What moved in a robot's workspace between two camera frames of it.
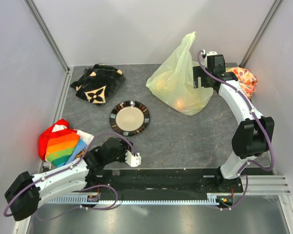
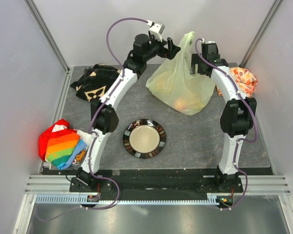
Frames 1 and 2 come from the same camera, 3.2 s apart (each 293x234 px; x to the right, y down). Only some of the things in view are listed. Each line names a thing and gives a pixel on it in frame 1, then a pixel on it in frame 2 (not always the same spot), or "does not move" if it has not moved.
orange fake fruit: [181, 103] does not move
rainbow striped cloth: [60, 145] does not move
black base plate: [160, 181] does not move
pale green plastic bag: [173, 82] does not move
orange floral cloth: [247, 80] does not move
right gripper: [198, 72] -> [197, 59]
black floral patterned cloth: [94, 84] does not move
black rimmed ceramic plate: [129, 118] -> [144, 138]
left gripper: [124, 146] -> [173, 50]
